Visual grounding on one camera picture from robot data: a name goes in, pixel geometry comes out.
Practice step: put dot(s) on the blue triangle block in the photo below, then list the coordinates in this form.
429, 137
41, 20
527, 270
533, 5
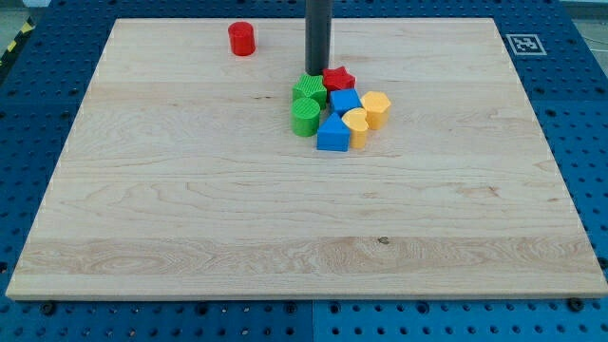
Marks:
333, 135

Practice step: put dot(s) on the black bolt right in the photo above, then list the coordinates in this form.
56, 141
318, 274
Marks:
575, 304

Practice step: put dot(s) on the green cylinder block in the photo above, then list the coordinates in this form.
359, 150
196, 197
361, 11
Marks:
305, 117

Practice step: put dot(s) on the black bolt left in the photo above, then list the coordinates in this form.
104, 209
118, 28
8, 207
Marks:
47, 308

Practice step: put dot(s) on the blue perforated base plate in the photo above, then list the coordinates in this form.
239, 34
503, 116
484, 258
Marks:
54, 61

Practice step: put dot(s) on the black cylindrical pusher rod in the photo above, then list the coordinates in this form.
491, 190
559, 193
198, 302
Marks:
318, 28

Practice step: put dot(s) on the red cylinder block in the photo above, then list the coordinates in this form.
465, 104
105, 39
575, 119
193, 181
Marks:
242, 38

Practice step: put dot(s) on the wooden board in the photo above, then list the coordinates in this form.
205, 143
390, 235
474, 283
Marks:
181, 178

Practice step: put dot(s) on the red star block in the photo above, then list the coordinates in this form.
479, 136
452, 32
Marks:
337, 79

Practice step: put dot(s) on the yellow heart block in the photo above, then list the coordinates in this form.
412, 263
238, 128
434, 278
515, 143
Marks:
356, 121

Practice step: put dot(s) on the white fiducial marker tag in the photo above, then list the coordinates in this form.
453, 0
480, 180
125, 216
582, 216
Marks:
525, 44

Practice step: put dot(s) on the yellow hexagon block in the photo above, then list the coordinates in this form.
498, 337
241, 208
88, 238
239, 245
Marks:
377, 104

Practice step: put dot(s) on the green star block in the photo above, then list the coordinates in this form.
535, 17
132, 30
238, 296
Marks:
312, 87

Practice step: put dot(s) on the black bolt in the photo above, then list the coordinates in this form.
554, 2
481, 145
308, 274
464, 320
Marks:
47, 308
575, 304

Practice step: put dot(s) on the blue cube block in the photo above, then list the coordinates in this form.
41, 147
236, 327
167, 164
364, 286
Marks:
341, 101

